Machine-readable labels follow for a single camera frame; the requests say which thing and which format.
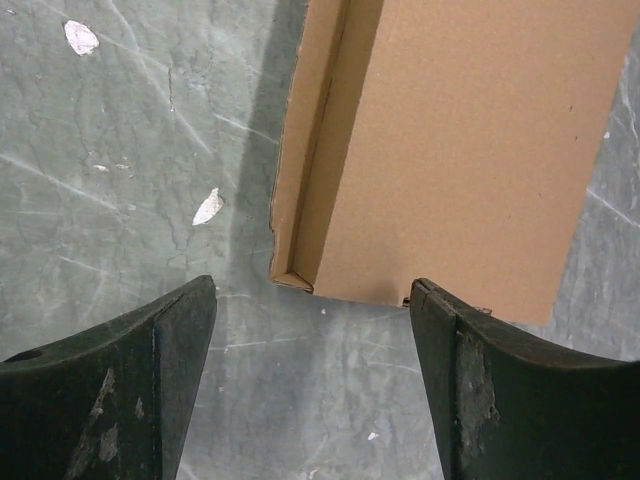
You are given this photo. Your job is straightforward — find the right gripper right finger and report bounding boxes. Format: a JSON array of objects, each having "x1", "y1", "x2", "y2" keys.
[{"x1": 409, "y1": 279, "x2": 639, "y2": 479}]

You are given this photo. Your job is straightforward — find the brown cardboard box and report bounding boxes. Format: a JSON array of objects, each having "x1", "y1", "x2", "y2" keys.
[{"x1": 270, "y1": 1, "x2": 639, "y2": 325}]

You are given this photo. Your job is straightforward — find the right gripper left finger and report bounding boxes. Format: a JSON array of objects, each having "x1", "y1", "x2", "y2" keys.
[{"x1": 1, "y1": 275, "x2": 217, "y2": 479}]

